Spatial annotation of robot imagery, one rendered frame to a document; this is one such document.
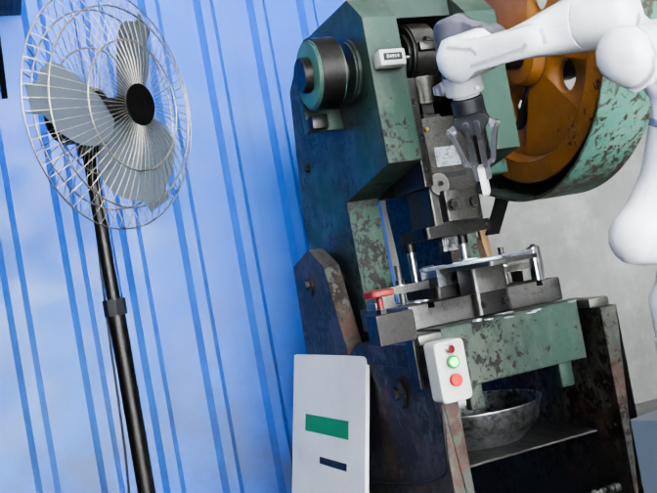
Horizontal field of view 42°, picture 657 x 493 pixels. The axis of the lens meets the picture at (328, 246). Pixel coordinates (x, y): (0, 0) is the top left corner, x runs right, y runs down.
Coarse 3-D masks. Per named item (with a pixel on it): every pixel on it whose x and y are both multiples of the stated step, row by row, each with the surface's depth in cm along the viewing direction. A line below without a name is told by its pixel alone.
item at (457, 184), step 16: (432, 128) 222; (448, 128) 224; (432, 144) 222; (448, 144) 224; (464, 144) 225; (432, 160) 221; (448, 160) 223; (432, 176) 220; (448, 176) 223; (464, 176) 224; (416, 192) 226; (432, 192) 220; (448, 192) 219; (464, 192) 220; (416, 208) 227; (432, 208) 220; (448, 208) 218; (464, 208) 220; (480, 208) 225; (416, 224) 229; (432, 224) 221
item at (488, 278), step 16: (512, 256) 204; (528, 256) 204; (464, 272) 214; (480, 272) 212; (496, 272) 214; (464, 288) 216; (480, 288) 212; (496, 288) 213; (480, 304) 212; (496, 304) 213
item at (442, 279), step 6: (438, 270) 223; (426, 276) 228; (432, 276) 225; (438, 276) 223; (444, 276) 223; (450, 276) 224; (456, 276) 225; (432, 282) 226; (438, 282) 223; (444, 282) 223; (450, 282) 224; (456, 282) 224
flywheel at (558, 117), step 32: (512, 0) 248; (544, 64) 238; (576, 64) 226; (512, 96) 255; (544, 96) 241; (576, 96) 228; (544, 128) 243; (576, 128) 225; (512, 160) 254; (544, 160) 240
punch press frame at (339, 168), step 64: (384, 0) 224; (448, 0) 230; (384, 128) 212; (512, 128) 226; (320, 192) 257; (384, 192) 270; (384, 256) 242; (448, 256) 251; (512, 320) 207; (576, 320) 214
